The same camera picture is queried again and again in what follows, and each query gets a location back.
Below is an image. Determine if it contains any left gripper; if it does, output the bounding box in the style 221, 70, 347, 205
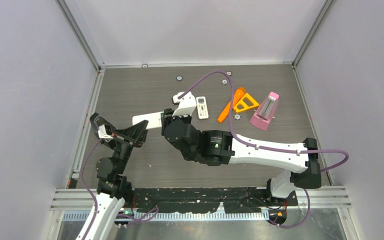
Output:
111, 119, 149, 174

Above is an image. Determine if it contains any white grey remote control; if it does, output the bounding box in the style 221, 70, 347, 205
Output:
131, 111, 165, 131

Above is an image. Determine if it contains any white beige remote control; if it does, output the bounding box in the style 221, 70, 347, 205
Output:
196, 96, 209, 120

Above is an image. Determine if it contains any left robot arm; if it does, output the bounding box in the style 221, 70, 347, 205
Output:
77, 113, 149, 240

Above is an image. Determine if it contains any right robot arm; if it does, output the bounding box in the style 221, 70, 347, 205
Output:
161, 108, 322, 205

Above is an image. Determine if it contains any transparent black metronome cover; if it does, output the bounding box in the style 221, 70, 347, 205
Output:
89, 112, 113, 142

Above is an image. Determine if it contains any grey poker chip lower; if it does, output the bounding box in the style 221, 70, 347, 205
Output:
234, 114, 241, 121

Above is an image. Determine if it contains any yellow triangle ruler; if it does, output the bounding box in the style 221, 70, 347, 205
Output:
233, 93, 260, 114

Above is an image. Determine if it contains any pink metronome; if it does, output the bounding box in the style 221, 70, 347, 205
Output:
249, 92, 280, 131

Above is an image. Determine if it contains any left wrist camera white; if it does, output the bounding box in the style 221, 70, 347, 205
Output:
98, 124, 113, 139

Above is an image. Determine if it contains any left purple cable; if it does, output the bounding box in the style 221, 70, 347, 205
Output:
80, 139, 103, 240

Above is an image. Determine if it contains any purple cable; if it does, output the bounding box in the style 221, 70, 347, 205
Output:
178, 69, 350, 174
80, 139, 103, 240

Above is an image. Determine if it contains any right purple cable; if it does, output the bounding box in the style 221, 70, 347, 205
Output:
178, 69, 350, 174

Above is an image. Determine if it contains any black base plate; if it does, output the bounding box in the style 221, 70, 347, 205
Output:
125, 187, 298, 214

